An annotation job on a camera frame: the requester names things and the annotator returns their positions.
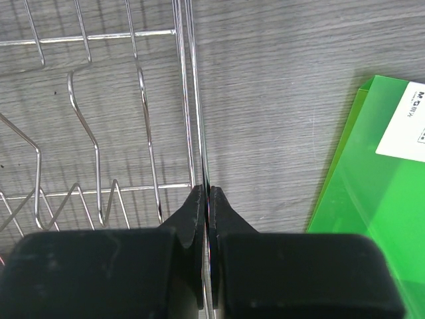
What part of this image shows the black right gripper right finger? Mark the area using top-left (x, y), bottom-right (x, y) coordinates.
top-left (209, 187), bottom-right (405, 318)

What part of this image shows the green plastic folder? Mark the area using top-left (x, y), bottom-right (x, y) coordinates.
top-left (307, 75), bottom-right (424, 318)

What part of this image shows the metal wire dish rack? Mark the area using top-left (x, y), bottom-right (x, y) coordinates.
top-left (0, 0), bottom-right (218, 319)

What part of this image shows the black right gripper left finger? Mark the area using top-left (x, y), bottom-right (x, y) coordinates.
top-left (1, 185), bottom-right (205, 318)

